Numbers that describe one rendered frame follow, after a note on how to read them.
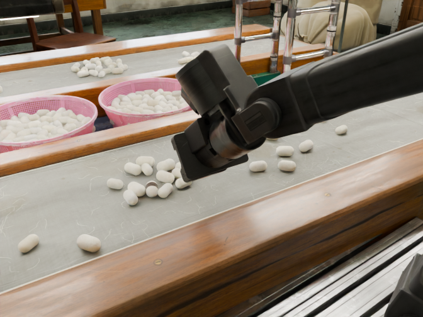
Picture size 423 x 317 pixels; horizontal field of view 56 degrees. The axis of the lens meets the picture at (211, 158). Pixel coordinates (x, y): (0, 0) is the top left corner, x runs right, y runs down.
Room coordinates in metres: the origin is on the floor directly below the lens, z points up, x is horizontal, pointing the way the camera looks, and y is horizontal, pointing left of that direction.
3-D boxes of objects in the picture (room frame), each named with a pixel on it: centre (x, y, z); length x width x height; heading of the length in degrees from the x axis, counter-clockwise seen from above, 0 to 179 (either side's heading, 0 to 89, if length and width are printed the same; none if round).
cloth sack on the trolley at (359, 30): (3.55, -1.02, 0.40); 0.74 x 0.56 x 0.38; 126
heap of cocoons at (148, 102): (0.98, 0.16, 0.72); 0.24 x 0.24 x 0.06
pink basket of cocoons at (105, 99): (0.98, 0.16, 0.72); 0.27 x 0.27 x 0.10
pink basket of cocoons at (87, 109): (0.84, 0.40, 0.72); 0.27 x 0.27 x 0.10
